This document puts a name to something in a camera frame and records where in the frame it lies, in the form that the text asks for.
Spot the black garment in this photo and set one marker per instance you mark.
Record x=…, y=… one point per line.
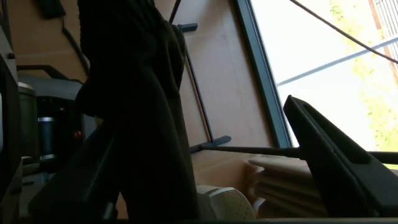
x=140, y=93

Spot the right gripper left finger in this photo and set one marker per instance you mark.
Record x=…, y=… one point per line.
x=77, y=193

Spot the black clothes rack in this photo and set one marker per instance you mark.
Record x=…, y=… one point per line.
x=248, y=150

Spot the white laundry basket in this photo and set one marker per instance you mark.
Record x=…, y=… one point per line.
x=230, y=203

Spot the window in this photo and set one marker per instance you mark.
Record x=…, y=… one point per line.
x=311, y=46

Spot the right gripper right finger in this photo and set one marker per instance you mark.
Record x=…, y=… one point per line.
x=348, y=186

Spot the brown curtain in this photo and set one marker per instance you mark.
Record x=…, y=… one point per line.
x=286, y=186

